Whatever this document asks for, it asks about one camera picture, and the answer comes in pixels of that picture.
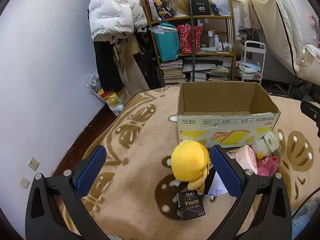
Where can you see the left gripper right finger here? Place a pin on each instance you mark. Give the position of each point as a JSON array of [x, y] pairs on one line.
[[272, 219]]

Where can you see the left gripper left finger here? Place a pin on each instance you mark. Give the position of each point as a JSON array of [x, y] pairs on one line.
[[43, 219]]

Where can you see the pink bear plush toy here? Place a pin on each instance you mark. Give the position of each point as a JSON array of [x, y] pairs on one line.
[[267, 166]]

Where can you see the green tissue pack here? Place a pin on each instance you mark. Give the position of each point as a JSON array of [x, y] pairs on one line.
[[273, 144]]

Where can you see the white-haired purple doll plush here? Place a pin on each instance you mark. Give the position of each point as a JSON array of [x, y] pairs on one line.
[[213, 184]]

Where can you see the pink swirl roll squishy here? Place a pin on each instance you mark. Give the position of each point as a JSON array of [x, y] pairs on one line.
[[245, 157]]

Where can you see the white fluffy ball plush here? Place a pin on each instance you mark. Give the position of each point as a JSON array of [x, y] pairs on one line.
[[261, 149]]

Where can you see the black Face tissue pack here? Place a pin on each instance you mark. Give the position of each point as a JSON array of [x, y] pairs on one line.
[[190, 205]]

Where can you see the yellow dog plush toy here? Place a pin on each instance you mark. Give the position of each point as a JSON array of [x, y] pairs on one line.
[[190, 163]]

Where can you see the white rolling cart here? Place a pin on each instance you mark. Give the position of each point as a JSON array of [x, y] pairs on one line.
[[252, 61]]

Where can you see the open cardboard box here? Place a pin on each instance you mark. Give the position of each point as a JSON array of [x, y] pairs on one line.
[[226, 113]]

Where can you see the white quilted bedding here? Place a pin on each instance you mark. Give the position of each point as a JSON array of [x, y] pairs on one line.
[[279, 21]]

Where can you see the beige patterned plush blanket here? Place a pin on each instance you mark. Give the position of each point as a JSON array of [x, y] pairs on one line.
[[134, 196]]

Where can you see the wooden bookshelf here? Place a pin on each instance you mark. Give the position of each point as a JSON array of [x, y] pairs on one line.
[[218, 39]]

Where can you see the plastic bag of toys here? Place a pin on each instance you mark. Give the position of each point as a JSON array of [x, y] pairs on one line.
[[110, 98]]

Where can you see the red patterned gift bag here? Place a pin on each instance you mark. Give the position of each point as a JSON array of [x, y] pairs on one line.
[[184, 33]]

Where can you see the stack of books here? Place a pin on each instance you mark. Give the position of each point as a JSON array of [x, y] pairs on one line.
[[172, 72]]

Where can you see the black box marked 40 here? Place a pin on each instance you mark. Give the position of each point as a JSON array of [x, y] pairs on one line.
[[200, 7]]

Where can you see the teal bag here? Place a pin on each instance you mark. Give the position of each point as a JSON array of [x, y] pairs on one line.
[[167, 41]]

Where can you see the beige trench coat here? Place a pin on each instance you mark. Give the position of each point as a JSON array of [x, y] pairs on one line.
[[128, 69]]

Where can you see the green pole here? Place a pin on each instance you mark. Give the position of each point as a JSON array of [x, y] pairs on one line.
[[192, 39]]

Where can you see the blonde wig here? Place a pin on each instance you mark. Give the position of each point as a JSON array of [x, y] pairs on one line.
[[180, 7]]

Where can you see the white puffer jacket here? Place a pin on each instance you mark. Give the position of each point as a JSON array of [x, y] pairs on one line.
[[113, 20]]

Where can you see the lower wall socket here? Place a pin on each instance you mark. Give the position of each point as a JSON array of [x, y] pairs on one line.
[[24, 182]]

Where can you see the wall socket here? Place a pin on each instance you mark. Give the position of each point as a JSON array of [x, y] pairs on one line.
[[33, 164], [24, 182]]

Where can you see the upper wall socket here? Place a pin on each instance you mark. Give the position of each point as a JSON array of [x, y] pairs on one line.
[[33, 164]]

